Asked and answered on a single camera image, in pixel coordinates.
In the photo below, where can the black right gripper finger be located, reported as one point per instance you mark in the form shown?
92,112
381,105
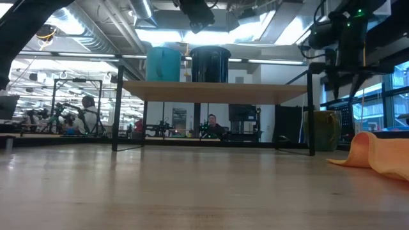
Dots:
355,83
335,84

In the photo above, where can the olive green mug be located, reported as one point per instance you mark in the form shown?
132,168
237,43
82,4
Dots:
326,131

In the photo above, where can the black enamel mug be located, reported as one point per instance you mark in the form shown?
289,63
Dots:
210,64

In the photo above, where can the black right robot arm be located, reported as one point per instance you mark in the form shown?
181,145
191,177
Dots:
322,35

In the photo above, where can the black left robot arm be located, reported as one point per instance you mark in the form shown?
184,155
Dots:
19,32

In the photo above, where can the wooden shelf with black legs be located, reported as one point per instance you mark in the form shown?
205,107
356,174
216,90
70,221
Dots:
217,92

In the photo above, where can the black cabinet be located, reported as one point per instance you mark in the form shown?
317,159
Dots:
287,123

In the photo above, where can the orange cloth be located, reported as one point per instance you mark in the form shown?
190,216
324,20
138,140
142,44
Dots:
383,156

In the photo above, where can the black monitor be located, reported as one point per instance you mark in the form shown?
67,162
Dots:
242,112

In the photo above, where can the person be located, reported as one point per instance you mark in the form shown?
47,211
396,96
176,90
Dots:
214,127
87,116

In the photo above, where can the light blue mug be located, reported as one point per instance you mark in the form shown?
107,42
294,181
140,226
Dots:
163,64

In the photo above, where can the black overhead camera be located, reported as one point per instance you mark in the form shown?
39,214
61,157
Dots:
198,14

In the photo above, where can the black background robot frame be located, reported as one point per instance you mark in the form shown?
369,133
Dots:
76,80

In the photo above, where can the black aluminium table frame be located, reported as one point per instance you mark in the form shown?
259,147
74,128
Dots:
64,140

